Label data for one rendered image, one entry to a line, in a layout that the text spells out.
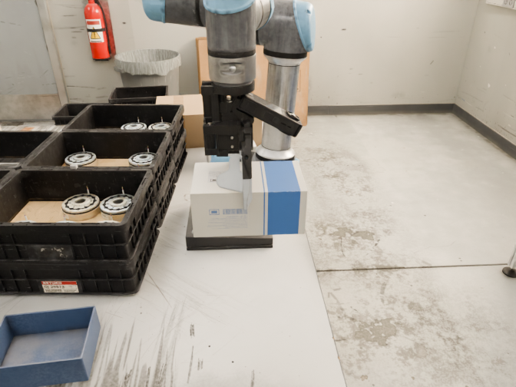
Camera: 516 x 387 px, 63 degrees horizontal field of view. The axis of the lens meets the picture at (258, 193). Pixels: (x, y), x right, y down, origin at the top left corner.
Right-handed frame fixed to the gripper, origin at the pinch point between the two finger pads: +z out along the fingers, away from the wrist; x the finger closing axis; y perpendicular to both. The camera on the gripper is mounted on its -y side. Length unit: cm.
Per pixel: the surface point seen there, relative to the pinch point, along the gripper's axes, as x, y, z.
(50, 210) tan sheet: -39, 57, 27
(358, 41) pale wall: -350, -118, 39
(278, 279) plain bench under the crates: -20.6, -8.3, 40.8
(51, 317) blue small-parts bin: -5, 46, 35
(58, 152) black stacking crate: -70, 64, 23
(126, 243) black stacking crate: -16.7, 29.6, 23.6
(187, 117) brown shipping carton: -112, 23, 26
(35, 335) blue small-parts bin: -4, 51, 40
